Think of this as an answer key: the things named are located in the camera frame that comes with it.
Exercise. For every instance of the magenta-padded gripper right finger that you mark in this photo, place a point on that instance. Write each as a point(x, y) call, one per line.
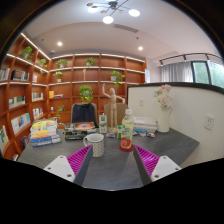
point(165, 166)

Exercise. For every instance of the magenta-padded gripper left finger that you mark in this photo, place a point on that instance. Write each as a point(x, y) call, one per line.
point(60, 166)

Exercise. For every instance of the clear bottle with yellow drink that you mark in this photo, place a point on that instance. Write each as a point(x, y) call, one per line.
point(127, 131)

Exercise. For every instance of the thick black book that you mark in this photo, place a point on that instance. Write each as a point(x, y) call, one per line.
point(75, 135)

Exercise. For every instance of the colourful stack of books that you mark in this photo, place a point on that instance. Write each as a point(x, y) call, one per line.
point(45, 133)

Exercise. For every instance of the flat round red coaster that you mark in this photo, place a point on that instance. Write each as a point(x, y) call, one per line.
point(126, 150)

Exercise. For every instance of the white mug with triangle pattern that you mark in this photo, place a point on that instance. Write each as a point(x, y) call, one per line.
point(97, 146)

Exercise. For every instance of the white vase with pale flowers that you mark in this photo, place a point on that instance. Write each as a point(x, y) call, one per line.
point(163, 121)

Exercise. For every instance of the stack of white tissue packs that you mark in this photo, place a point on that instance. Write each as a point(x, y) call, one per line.
point(146, 122)

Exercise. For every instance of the small green and white carton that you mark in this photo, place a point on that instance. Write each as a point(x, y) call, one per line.
point(119, 131)

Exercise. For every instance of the chair with dark jacket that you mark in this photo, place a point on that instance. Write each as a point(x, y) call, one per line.
point(84, 114)

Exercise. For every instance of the tall green and white carton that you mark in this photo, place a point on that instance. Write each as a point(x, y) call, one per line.
point(103, 124)

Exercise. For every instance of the tan chair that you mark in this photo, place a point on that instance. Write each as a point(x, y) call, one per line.
point(121, 113)

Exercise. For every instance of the wooden shelf unit with books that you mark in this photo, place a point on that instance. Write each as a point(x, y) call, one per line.
point(66, 90)

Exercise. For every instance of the wooden artist mannequin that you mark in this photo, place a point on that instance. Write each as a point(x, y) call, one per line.
point(113, 108)

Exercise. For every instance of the grey curtain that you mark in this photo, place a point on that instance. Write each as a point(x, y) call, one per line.
point(176, 71)

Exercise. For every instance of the dark-framed window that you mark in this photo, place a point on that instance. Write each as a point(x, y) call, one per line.
point(208, 73)

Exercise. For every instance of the recessed ceiling spotlight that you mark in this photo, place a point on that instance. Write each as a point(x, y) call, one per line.
point(59, 43)
point(140, 48)

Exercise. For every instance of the ceiling air vent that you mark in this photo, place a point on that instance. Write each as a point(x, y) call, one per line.
point(126, 28)

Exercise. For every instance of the branched ceiling lamp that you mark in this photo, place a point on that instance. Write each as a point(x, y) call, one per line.
point(107, 19)

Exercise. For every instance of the white wall socket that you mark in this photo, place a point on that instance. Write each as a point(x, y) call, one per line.
point(209, 122)

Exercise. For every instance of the small white wall switch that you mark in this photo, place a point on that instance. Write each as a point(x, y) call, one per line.
point(141, 101)

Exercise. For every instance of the black ceiling track rail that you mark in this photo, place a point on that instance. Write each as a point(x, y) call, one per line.
point(186, 55)

